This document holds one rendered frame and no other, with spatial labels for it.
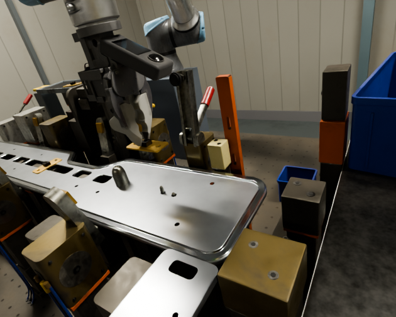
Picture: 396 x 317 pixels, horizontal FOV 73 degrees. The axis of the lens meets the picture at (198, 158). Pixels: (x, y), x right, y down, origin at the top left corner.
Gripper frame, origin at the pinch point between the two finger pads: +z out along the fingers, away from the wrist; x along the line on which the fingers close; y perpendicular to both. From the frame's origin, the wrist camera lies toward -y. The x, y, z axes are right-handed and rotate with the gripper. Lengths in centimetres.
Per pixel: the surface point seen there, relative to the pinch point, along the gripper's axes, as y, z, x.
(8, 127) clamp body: 102, 8, -15
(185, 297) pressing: -18.1, 13.5, 17.7
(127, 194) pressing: 8.2, 13.1, 2.7
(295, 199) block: -28.6, 5.8, 3.4
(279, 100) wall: 63, 88, -271
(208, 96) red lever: -0.7, 0.0, -23.5
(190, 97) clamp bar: -1.7, -2.7, -14.7
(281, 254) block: -29.0, 7.6, 11.3
